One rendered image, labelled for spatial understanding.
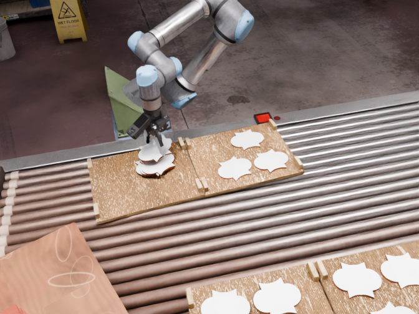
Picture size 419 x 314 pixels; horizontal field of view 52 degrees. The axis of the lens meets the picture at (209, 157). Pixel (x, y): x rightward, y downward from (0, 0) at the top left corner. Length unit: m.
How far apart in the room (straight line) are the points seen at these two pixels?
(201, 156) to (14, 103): 2.77
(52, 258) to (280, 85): 3.00
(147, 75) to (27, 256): 0.70
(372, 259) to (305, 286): 0.25
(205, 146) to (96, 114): 2.12
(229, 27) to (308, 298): 1.06
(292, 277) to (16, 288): 0.82
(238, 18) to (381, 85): 2.56
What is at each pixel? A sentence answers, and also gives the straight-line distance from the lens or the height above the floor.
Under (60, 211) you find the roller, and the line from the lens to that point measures 1.74.
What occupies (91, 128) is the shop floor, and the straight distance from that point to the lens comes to 3.70.
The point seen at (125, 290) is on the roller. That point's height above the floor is 0.92.
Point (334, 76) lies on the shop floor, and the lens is 4.22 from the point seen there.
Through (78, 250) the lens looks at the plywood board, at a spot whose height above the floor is 1.04.
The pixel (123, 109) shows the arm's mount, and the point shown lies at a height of 1.02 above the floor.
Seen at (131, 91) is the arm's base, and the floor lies 1.07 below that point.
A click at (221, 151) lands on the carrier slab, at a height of 0.94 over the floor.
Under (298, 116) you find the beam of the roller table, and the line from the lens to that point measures 2.07.
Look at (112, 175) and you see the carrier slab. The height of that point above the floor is 0.94.
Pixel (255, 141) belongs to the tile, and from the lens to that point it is 1.86.
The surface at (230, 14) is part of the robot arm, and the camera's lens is 1.80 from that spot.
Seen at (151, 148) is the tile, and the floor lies 1.01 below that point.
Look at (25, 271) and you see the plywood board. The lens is 1.44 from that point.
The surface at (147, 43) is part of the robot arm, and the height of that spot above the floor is 1.40.
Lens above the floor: 2.12
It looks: 41 degrees down
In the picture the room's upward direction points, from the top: 4 degrees counter-clockwise
